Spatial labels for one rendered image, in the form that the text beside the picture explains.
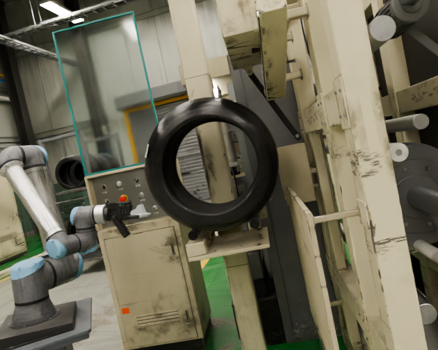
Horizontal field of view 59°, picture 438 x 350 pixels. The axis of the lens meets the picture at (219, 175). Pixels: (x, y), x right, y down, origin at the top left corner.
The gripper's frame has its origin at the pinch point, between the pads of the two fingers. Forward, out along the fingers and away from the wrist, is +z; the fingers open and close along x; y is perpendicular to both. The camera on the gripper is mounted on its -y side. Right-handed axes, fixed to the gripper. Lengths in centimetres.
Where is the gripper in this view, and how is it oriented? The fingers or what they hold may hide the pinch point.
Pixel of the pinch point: (148, 215)
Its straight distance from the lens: 185.5
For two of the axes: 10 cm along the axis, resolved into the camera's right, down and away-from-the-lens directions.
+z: 9.9, -0.8, -1.0
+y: -0.9, -9.9, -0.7
